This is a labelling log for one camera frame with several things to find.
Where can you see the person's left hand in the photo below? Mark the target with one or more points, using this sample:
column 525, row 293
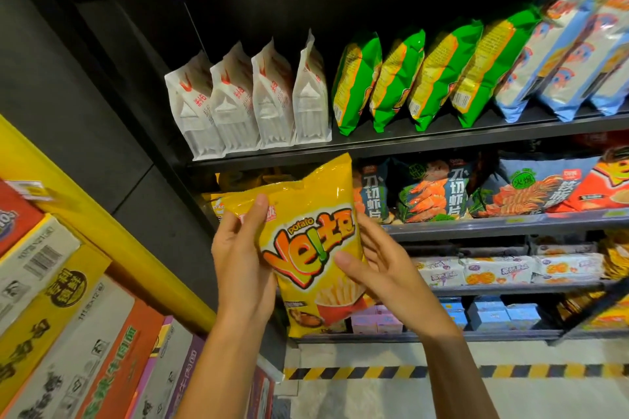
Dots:
column 244, row 266

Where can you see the person's right hand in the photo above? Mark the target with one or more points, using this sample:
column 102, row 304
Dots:
column 403, row 291

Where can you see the orange yellow snack bag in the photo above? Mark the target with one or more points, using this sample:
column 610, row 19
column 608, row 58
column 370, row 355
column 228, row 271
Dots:
column 236, row 183

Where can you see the row of small blue boxes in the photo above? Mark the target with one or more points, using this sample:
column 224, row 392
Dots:
column 491, row 316

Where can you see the dark shrimp chip bags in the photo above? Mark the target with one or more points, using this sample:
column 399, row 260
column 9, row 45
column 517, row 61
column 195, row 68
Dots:
column 531, row 188
column 432, row 198
column 373, row 193

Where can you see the black metal shelf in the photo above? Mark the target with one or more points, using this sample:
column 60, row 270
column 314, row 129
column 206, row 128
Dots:
column 393, row 139

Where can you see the row of plain white bags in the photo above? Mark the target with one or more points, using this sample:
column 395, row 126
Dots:
column 246, row 104

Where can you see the green fries snack bag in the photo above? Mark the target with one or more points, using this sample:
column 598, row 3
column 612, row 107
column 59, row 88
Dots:
column 442, row 75
column 491, row 65
column 354, row 85
column 396, row 80

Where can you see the row of orange chip bags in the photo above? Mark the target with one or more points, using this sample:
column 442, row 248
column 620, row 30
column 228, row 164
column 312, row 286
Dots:
column 604, row 183

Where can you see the person's left forearm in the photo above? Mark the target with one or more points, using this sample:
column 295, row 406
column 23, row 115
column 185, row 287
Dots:
column 226, row 370

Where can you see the stack of noodle cartons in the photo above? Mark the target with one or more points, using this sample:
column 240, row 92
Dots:
column 59, row 316

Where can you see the small yellow price label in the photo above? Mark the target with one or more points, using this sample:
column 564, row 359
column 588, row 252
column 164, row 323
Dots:
column 29, row 190

